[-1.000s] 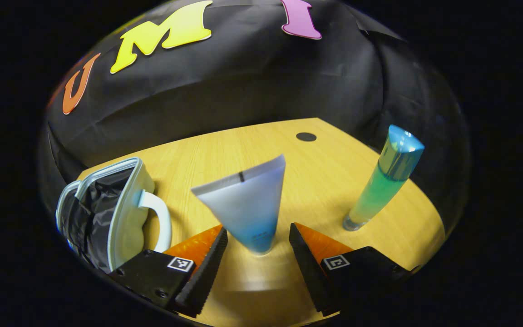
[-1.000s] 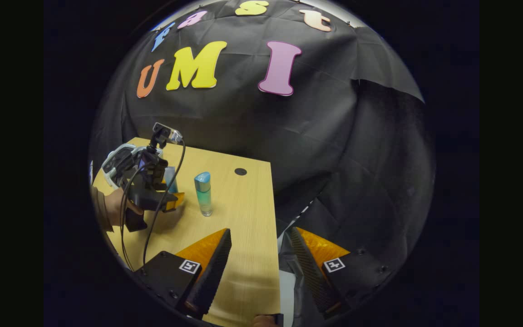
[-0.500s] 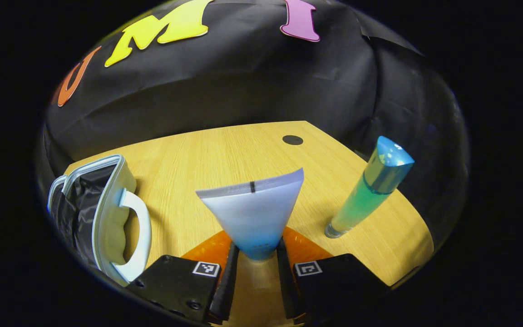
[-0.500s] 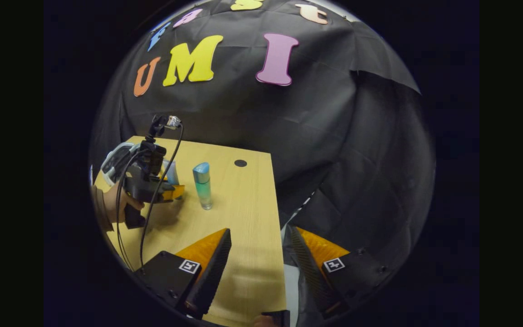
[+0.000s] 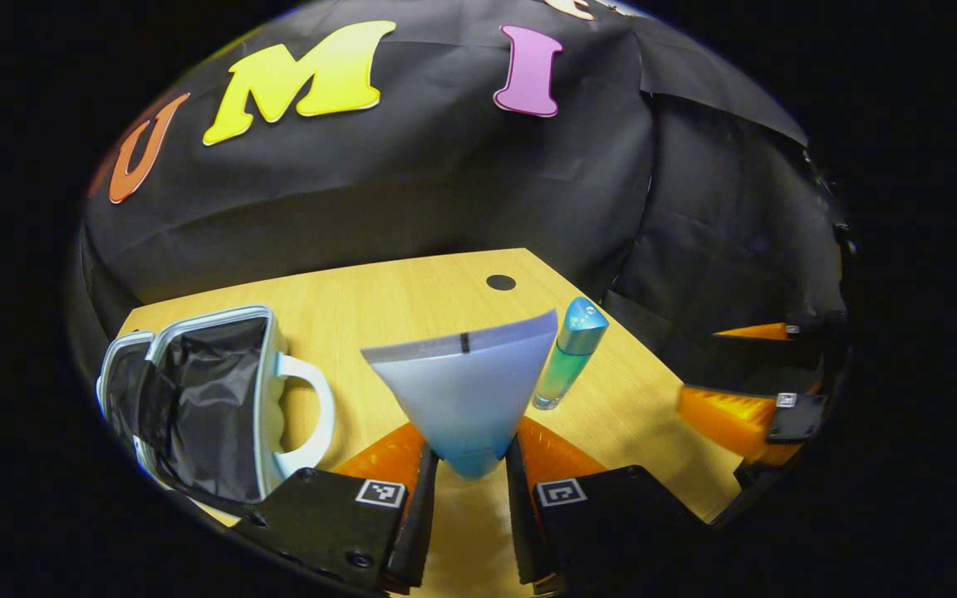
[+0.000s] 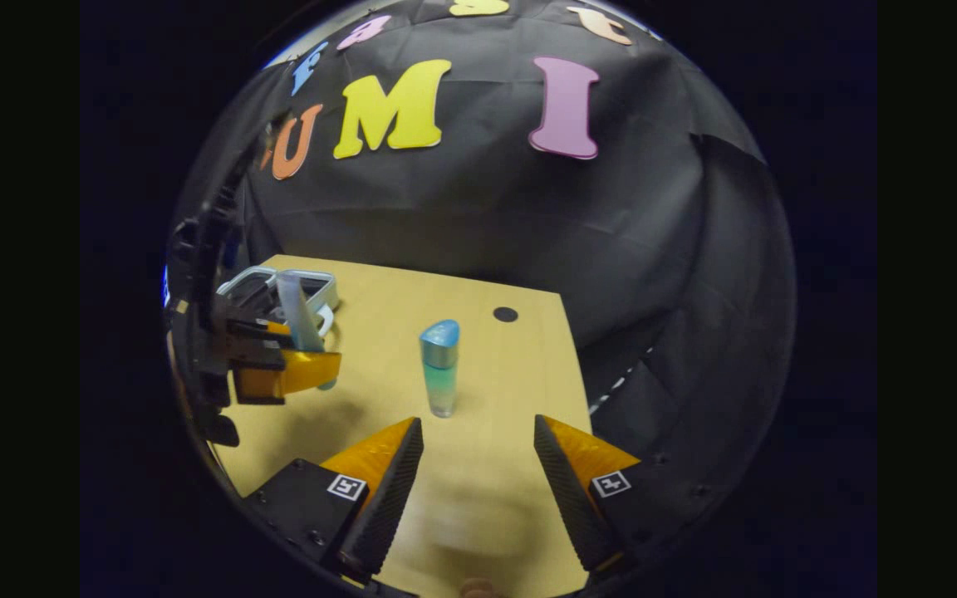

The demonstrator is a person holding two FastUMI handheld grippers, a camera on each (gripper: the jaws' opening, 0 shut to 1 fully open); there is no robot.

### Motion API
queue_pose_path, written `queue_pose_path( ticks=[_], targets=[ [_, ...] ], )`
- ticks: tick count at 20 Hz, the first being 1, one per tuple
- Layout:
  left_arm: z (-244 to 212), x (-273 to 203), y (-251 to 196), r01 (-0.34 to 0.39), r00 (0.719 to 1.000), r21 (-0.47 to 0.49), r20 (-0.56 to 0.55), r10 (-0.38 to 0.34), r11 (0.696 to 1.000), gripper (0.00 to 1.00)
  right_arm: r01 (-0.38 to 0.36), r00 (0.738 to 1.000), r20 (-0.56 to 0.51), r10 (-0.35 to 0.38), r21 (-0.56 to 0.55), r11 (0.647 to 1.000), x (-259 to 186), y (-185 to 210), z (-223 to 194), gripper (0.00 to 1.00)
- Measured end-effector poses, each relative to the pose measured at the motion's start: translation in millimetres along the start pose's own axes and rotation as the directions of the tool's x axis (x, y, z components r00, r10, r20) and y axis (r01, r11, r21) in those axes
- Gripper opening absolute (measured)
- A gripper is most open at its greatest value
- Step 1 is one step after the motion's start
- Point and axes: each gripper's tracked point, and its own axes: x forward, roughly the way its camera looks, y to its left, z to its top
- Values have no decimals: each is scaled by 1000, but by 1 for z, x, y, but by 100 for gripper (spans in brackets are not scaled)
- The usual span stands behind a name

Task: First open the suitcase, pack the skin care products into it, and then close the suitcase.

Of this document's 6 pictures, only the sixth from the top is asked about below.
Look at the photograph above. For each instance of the blue green bottle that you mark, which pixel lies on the blue green bottle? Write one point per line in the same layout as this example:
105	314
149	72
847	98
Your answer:
440	365

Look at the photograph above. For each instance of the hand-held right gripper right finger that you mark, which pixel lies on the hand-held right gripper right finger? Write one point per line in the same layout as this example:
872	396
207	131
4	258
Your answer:
566	490

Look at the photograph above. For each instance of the black backdrop cloth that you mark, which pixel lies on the black backdrop cloth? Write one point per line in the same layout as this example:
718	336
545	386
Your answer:
487	208

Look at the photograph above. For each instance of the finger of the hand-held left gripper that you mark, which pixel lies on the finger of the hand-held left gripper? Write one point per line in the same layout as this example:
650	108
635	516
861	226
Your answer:
304	370
254	334

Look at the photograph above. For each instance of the small clear blue tube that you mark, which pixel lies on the small clear blue tube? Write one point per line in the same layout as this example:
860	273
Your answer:
300	311

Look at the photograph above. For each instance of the light blue suitcase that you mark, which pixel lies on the light blue suitcase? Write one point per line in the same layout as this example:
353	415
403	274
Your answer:
321	282

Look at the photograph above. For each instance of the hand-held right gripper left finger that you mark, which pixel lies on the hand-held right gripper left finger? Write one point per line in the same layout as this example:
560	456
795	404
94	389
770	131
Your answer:
391	490

